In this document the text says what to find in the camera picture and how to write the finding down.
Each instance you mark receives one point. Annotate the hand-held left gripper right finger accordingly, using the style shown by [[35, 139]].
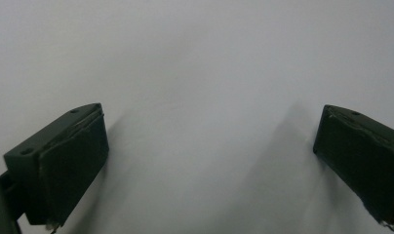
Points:
[[364, 156]]

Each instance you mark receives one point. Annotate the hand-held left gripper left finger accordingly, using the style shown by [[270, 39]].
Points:
[[65, 169]]

